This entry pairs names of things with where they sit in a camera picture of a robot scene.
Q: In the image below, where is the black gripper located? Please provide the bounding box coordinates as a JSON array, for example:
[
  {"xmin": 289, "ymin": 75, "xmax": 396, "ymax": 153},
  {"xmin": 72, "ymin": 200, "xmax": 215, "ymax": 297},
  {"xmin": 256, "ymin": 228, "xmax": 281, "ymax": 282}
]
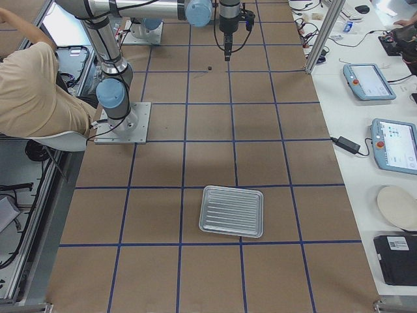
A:
[{"xmin": 219, "ymin": 9, "xmax": 255, "ymax": 61}]

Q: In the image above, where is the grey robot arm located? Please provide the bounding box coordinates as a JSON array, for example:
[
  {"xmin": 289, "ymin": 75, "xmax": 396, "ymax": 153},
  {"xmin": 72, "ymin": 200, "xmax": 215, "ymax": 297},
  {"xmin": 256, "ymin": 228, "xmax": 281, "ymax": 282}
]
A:
[
  {"xmin": 130, "ymin": 18, "xmax": 163, "ymax": 38},
  {"xmin": 58, "ymin": 1, "xmax": 255, "ymax": 143}
]

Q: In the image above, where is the ribbed metal tray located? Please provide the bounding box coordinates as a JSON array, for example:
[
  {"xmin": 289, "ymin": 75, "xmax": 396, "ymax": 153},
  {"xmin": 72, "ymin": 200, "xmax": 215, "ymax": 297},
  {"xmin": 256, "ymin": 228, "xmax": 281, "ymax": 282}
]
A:
[{"xmin": 199, "ymin": 185, "xmax": 264, "ymax": 238}]

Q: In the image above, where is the black computer mouse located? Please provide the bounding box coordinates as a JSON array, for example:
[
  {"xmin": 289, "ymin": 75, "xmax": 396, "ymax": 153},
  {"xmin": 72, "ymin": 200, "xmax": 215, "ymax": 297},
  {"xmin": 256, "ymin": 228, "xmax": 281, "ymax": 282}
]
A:
[{"xmin": 354, "ymin": 5, "xmax": 370, "ymax": 14}]

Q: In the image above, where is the far teach pendant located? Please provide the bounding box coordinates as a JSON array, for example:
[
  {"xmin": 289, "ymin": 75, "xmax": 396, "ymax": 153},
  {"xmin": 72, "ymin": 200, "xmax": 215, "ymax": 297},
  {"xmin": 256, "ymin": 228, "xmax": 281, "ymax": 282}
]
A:
[{"xmin": 343, "ymin": 63, "xmax": 396, "ymax": 101}]

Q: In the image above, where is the teach pendant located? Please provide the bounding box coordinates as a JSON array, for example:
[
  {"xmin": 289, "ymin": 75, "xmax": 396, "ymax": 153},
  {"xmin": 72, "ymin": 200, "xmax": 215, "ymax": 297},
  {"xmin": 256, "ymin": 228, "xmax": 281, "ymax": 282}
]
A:
[
  {"xmin": 343, "ymin": 63, "xmax": 396, "ymax": 101},
  {"xmin": 370, "ymin": 119, "xmax": 416, "ymax": 175}
]

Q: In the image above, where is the black power adapter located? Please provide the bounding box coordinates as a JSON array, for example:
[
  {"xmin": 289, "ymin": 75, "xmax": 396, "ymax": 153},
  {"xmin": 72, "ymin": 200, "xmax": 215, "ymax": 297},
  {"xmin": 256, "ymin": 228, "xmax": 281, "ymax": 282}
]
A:
[{"xmin": 330, "ymin": 136, "xmax": 360, "ymax": 155}]

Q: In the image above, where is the white chair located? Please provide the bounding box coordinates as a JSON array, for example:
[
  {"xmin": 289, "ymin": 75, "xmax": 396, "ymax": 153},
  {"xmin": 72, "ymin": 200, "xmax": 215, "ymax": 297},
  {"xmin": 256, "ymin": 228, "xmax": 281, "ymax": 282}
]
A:
[{"xmin": 28, "ymin": 131, "xmax": 87, "ymax": 182}]

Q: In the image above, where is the near teach pendant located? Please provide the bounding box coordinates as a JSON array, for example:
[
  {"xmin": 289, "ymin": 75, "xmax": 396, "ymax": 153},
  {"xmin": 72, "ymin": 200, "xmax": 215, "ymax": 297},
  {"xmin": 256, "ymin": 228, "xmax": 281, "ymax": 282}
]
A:
[{"xmin": 370, "ymin": 119, "xmax": 416, "ymax": 175}]

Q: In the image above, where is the person in beige shirt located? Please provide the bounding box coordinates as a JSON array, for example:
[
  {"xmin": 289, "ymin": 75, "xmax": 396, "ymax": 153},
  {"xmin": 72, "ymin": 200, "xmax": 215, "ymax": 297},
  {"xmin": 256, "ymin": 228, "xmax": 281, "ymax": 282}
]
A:
[{"xmin": 1, "ymin": 8, "xmax": 98, "ymax": 138}]

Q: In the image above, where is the beige round plate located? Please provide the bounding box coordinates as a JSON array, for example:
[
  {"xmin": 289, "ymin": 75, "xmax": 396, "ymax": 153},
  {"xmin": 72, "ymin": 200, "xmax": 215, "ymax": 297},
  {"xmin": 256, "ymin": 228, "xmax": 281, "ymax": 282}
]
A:
[{"xmin": 377, "ymin": 186, "xmax": 416, "ymax": 231}]

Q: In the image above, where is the black tablet device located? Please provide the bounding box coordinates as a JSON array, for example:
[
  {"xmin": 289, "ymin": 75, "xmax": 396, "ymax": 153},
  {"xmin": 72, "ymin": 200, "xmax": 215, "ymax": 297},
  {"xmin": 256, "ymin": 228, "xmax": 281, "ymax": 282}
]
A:
[{"xmin": 373, "ymin": 235, "xmax": 416, "ymax": 286}]

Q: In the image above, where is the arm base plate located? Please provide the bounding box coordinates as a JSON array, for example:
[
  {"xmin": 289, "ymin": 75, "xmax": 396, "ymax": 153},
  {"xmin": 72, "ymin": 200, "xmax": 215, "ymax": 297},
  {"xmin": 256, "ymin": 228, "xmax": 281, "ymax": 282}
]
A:
[
  {"xmin": 121, "ymin": 18, "xmax": 163, "ymax": 46},
  {"xmin": 93, "ymin": 102, "xmax": 151, "ymax": 144}
]

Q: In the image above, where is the aluminium frame post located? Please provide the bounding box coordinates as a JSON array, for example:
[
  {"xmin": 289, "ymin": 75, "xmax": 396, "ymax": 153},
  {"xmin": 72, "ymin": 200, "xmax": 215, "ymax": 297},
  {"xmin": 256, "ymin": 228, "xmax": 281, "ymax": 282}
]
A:
[{"xmin": 305, "ymin": 0, "xmax": 345, "ymax": 74}]

